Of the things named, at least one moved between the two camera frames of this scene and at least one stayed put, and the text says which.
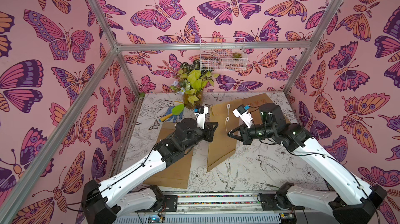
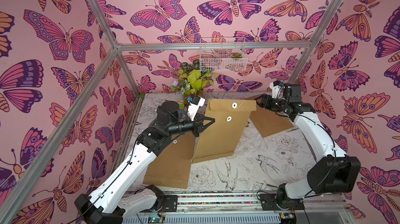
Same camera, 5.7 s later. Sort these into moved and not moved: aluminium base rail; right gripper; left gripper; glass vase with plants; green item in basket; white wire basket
Moved: right gripper; left gripper
Not moved: aluminium base rail; green item in basket; glass vase with plants; white wire basket
